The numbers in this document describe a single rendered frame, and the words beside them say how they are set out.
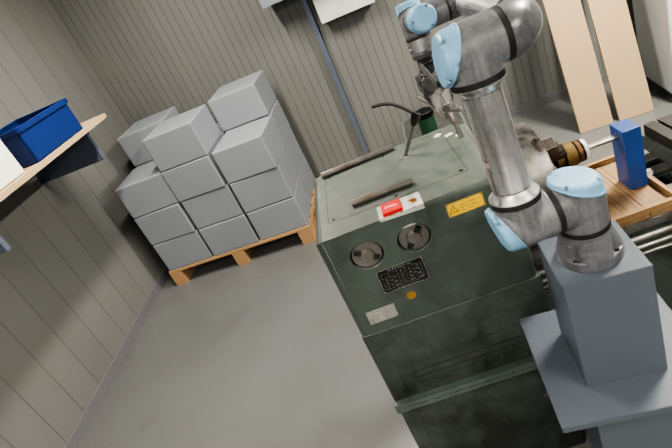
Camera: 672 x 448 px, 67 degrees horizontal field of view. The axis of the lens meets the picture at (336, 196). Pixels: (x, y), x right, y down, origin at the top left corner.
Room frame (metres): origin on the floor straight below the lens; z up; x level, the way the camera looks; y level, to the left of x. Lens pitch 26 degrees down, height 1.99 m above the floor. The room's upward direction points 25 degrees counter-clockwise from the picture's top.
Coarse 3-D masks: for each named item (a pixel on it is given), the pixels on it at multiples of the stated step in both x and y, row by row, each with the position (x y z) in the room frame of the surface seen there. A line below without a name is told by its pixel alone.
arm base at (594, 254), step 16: (608, 224) 0.91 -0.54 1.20; (560, 240) 0.97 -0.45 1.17; (576, 240) 0.92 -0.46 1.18; (592, 240) 0.90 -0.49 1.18; (608, 240) 0.90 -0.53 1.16; (560, 256) 0.96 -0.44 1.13; (576, 256) 0.93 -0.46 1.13; (592, 256) 0.90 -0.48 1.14; (608, 256) 0.89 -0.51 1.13; (592, 272) 0.89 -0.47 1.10
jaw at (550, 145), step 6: (552, 138) 1.37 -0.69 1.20; (534, 144) 1.37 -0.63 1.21; (540, 144) 1.36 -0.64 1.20; (546, 144) 1.37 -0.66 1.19; (552, 144) 1.36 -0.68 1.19; (558, 144) 1.39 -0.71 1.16; (540, 150) 1.35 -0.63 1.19; (552, 150) 1.36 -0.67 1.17; (558, 150) 1.38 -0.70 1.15; (564, 150) 1.39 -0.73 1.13; (552, 156) 1.38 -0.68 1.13; (558, 156) 1.39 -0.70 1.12; (564, 156) 1.40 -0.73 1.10; (552, 162) 1.41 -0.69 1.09
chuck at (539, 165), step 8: (520, 128) 1.45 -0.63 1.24; (528, 128) 1.43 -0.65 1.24; (520, 136) 1.41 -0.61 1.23; (528, 136) 1.40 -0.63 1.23; (536, 136) 1.38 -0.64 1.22; (520, 144) 1.38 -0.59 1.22; (528, 144) 1.37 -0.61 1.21; (528, 152) 1.35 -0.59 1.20; (536, 152) 1.34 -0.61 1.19; (544, 152) 1.33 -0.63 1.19; (528, 160) 1.34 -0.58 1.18; (536, 160) 1.33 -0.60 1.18; (544, 160) 1.32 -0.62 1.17; (528, 168) 1.32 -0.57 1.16; (536, 168) 1.32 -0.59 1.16; (544, 168) 1.31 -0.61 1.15; (552, 168) 1.30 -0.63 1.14; (536, 176) 1.31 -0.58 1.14; (544, 176) 1.30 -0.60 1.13; (544, 184) 1.30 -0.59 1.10
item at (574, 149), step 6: (564, 144) 1.43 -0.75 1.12; (570, 144) 1.42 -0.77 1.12; (576, 144) 1.41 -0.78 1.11; (582, 144) 1.41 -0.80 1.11; (570, 150) 1.40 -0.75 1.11; (576, 150) 1.40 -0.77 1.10; (582, 150) 1.39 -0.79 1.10; (570, 156) 1.39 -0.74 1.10; (576, 156) 1.39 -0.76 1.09; (582, 156) 1.39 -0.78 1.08; (558, 162) 1.41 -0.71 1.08; (564, 162) 1.41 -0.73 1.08; (570, 162) 1.39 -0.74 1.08; (576, 162) 1.39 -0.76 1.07; (558, 168) 1.42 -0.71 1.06
